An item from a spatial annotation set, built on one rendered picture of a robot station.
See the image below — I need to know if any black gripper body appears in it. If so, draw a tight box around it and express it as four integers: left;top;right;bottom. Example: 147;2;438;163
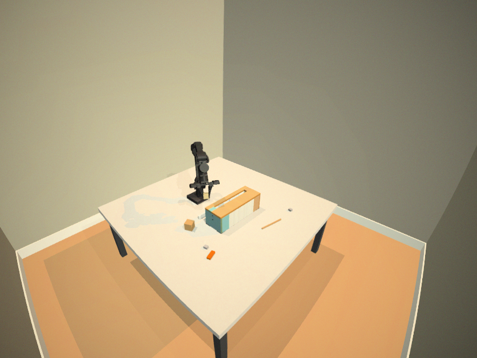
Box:
189;173;220;188

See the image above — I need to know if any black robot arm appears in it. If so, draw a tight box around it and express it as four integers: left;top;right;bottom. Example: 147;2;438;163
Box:
191;141;209;198

